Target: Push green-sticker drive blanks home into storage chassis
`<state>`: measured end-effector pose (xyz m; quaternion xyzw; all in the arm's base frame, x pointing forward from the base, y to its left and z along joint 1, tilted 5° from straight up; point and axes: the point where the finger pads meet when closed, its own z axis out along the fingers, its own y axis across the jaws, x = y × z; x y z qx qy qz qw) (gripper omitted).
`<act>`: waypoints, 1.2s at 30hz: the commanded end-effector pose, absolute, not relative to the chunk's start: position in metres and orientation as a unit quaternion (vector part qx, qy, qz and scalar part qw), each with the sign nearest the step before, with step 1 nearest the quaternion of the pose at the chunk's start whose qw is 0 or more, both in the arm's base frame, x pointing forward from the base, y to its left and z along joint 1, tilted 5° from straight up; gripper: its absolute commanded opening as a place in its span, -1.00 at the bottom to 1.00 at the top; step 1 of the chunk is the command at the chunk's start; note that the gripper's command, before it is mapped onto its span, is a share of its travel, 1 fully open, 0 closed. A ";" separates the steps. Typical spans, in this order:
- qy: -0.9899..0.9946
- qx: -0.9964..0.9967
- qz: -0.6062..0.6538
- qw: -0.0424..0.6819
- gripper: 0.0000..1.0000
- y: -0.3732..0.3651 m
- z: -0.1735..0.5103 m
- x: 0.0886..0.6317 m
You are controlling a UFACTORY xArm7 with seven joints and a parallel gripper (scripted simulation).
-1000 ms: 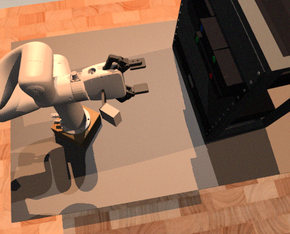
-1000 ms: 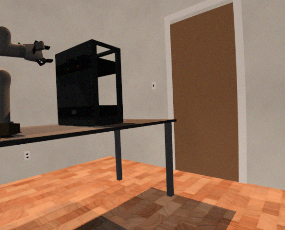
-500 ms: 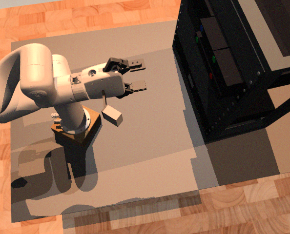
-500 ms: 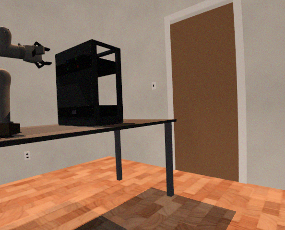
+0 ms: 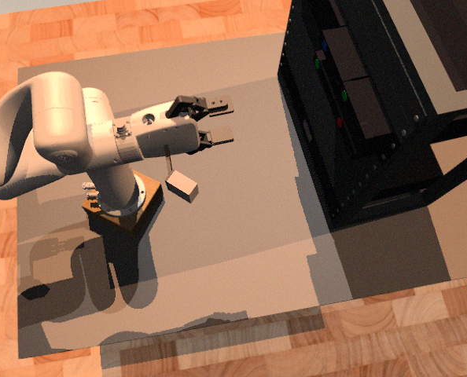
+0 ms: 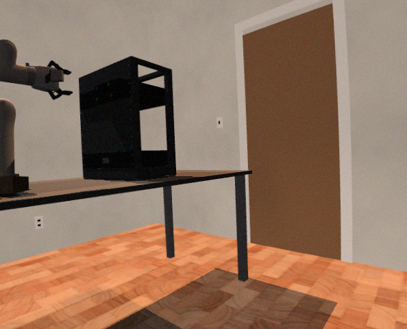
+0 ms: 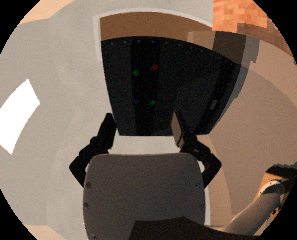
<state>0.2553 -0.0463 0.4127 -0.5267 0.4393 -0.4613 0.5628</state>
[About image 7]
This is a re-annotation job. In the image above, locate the black server rack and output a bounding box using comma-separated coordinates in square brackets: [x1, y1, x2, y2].
[101, 36, 240, 136]

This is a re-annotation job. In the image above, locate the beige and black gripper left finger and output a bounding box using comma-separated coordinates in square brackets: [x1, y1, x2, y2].
[69, 113, 117, 188]

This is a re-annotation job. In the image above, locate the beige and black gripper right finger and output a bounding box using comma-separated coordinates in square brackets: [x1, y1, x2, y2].
[171, 110, 222, 189]

